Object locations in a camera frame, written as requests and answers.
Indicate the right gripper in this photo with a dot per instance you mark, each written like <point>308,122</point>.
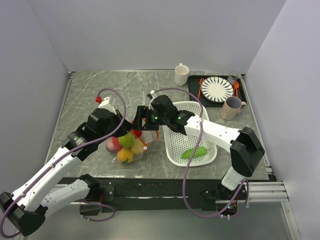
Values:
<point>144,112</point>

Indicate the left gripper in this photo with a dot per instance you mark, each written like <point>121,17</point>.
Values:
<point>126,127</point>

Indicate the red wrinkled fruit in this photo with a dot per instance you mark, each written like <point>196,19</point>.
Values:
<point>137,133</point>

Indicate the green pear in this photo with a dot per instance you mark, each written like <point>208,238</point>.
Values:
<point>127,141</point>

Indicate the yellow lemon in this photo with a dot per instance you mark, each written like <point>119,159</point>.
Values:
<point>138,147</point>

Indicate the clear zip top bag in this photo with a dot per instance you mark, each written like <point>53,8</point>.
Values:
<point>148,137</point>

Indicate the orange fruit with leaf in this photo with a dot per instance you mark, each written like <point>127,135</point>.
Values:
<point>125,156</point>

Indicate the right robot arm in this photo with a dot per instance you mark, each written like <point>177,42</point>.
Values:
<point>245,148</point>

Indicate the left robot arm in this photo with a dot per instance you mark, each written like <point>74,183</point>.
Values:
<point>25,208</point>

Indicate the white perforated basket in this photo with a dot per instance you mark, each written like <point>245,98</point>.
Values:
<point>176,144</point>

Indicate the white mug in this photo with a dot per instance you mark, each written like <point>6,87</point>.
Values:
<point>181,74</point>

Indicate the orange fork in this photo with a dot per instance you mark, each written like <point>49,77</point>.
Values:
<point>200,88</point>

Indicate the striped white plate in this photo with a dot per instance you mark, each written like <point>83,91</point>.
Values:
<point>216,89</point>

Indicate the beige mug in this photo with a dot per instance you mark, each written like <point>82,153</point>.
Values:
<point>231,107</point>

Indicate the orange spoon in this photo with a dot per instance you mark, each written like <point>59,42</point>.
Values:
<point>236,85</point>

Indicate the clear glass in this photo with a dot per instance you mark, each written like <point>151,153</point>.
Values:
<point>233,77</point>

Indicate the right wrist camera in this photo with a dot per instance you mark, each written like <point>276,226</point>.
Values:
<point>152,95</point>

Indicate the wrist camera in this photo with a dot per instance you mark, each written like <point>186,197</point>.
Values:
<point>152,95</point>
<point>106,103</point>

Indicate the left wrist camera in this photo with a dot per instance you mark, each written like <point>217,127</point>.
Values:
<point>106,103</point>

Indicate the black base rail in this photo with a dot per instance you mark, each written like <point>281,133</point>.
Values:
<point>136,194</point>

